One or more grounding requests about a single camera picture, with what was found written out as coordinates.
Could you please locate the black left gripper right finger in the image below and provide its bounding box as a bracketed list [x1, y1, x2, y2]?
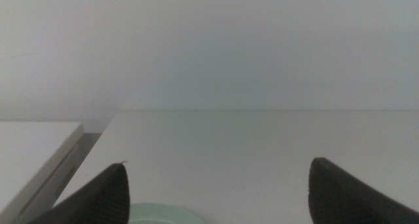
[308, 157, 419, 224]

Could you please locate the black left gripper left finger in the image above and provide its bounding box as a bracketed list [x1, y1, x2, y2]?
[27, 162, 131, 224]

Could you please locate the pale green shallow bowl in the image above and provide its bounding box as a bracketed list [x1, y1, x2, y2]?
[128, 202, 206, 224]

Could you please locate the white side table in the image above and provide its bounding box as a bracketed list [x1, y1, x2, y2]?
[0, 121, 84, 224]

